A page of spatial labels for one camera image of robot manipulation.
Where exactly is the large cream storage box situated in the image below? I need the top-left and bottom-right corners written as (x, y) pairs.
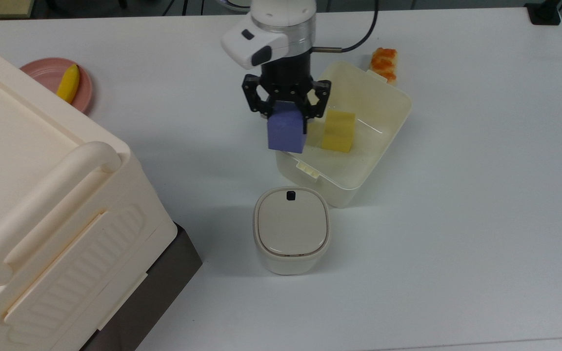
top-left (0, 35), bottom-right (178, 351)

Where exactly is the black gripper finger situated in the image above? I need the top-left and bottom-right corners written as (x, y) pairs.
top-left (302, 79), bottom-right (332, 135)
top-left (241, 74), bottom-right (276, 120)

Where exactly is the purple cube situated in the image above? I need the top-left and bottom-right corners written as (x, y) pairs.
top-left (267, 100), bottom-right (308, 155)

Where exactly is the cream open plastic box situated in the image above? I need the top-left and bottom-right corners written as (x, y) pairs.
top-left (275, 61), bottom-right (413, 209)

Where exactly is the black table clamp mount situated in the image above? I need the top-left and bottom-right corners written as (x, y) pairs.
top-left (524, 0), bottom-right (562, 26)

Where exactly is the orange toy bread piece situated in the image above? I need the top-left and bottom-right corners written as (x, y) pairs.
top-left (370, 47), bottom-right (399, 84)

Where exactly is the yellow foam block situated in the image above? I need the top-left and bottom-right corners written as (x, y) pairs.
top-left (321, 110), bottom-right (356, 154)

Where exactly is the small cream lidded bin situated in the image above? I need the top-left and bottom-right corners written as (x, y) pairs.
top-left (253, 186), bottom-right (331, 276)

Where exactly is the yellow toy banana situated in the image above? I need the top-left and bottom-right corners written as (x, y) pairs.
top-left (56, 64), bottom-right (80, 104)

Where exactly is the pink plate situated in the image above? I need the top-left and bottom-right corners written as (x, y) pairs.
top-left (20, 58), bottom-right (93, 114)

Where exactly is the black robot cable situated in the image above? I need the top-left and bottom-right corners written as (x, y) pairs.
top-left (313, 0), bottom-right (380, 53)

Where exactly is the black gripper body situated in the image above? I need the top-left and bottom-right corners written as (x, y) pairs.
top-left (260, 54), bottom-right (314, 109)

